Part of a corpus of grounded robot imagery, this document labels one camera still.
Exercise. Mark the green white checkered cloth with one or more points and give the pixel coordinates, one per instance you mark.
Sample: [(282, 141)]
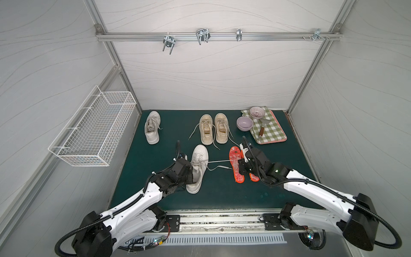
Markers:
[(253, 129)]

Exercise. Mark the lilac ceramic bowl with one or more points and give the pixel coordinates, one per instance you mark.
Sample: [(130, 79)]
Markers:
[(244, 123)]

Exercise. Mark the aluminium top rail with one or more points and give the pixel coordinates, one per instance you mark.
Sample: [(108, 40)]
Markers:
[(214, 36)]

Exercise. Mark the white wire basket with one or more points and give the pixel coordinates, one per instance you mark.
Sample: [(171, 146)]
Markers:
[(91, 137)]

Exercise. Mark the striped small ceramic bowl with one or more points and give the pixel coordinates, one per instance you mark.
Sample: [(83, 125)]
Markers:
[(257, 113)]

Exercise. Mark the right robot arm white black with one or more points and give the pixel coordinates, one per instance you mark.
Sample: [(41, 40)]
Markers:
[(340, 213)]

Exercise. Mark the beige sneaker with red insole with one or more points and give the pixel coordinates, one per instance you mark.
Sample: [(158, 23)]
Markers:
[(223, 131)]

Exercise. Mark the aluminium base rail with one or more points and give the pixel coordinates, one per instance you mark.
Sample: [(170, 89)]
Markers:
[(224, 221)]

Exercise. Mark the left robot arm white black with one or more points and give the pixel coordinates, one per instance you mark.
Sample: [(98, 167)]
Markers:
[(101, 234)]

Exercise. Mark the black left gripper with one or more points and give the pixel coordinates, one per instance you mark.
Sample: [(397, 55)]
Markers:
[(187, 164)]

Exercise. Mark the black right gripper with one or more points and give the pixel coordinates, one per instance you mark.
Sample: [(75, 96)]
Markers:
[(249, 160)]

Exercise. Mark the wooden handled metal spatula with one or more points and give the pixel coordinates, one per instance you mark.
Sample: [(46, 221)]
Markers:
[(264, 123)]

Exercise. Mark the metal hook clamp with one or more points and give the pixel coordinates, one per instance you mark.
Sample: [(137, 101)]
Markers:
[(202, 35), (316, 36), (168, 42), (239, 35)]

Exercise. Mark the white vent grille strip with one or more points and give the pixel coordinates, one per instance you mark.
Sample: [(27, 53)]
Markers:
[(225, 239)]

